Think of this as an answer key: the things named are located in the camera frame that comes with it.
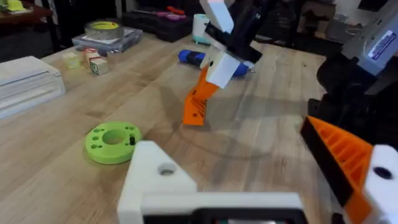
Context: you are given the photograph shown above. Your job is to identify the white block left gripper left finger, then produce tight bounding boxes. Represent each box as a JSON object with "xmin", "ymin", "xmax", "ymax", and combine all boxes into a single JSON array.
[{"xmin": 117, "ymin": 139, "xmax": 198, "ymax": 224}]

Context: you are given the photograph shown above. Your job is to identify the white orange left gripper right finger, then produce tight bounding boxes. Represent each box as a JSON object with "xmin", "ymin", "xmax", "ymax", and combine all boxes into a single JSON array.
[{"xmin": 300, "ymin": 114, "xmax": 398, "ymax": 224}]

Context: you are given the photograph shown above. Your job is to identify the blue electric screwdriver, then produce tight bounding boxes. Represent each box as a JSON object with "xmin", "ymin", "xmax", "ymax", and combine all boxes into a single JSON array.
[{"xmin": 178, "ymin": 49, "xmax": 256, "ymax": 78}]

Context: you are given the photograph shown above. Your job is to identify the white tub with teal base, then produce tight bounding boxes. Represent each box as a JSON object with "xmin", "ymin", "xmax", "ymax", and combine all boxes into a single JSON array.
[{"xmin": 192, "ymin": 13, "xmax": 213, "ymax": 46}]

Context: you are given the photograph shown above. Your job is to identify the green disc with holes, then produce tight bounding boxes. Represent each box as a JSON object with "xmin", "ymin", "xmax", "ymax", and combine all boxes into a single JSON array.
[{"xmin": 84, "ymin": 121, "xmax": 143, "ymax": 165}]

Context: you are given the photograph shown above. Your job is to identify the black tool case with tools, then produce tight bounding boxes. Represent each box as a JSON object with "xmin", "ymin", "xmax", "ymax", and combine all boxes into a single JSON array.
[{"xmin": 122, "ymin": 5, "xmax": 194, "ymax": 43}]

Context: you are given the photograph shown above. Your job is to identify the clear plastic parts box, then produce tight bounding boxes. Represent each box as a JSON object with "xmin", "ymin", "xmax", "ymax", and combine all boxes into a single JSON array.
[{"xmin": 72, "ymin": 26, "xmax": 144, "ymax": 56}]

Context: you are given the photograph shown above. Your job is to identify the wooden toy block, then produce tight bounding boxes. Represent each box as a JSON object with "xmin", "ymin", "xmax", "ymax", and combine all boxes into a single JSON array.
[{"xmin": 89, "ymin": 57, "xmax": 109, "ymax": 76}]

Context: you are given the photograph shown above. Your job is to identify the roll of tape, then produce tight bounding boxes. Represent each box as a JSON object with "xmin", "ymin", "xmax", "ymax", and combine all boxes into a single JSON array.
[{"xmin": 84, "ymin": 20, "xmax": 125, "ymax": 42}]

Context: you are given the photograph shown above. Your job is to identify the red and white toy block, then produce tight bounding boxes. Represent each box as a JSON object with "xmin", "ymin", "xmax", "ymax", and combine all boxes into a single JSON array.
[{"xmin": 83, "ymin": 47, "xmax": 102, "ymax": 67}]

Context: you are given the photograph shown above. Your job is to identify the flat white box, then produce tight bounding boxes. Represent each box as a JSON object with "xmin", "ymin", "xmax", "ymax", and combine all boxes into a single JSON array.
[{"xmin": 0, "ymin": 55, "xmax": 67, "ymax": 119}]

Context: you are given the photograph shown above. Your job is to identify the dark red side table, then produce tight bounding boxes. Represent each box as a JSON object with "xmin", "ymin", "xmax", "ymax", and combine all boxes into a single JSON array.
[{"xmin": 0, "ymin": 1, "xmax": 54, "ymax": 27}]

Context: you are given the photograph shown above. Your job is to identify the yellow-green object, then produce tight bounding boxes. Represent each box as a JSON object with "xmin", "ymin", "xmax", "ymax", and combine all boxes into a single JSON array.
[{"xmin": 5, "ymin": 0, "xmax": 27, "ymax": 12}]

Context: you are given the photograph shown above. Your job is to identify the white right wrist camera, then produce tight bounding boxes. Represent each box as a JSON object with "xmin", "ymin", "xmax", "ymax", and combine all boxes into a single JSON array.
[{"xmin": 198, "ymin": 0, "xmax": 234, "ymax": 35}]

